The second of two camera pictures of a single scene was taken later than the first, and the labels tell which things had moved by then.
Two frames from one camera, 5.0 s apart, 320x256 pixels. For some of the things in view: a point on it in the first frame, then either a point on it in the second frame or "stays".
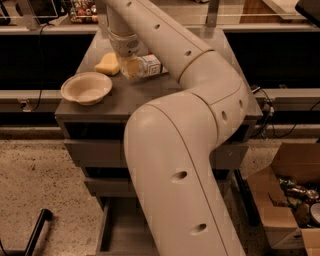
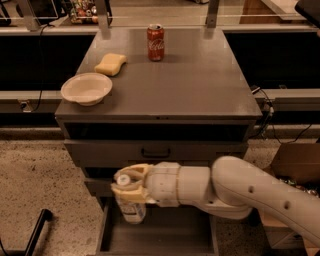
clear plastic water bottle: [149, 65] -> [132, 210]
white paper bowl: [87, 88] stays
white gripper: [126, 45] -> [164, 184]
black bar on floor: [46, 215] stays
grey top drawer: [225, 155] stays
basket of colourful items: [84, 12] stays
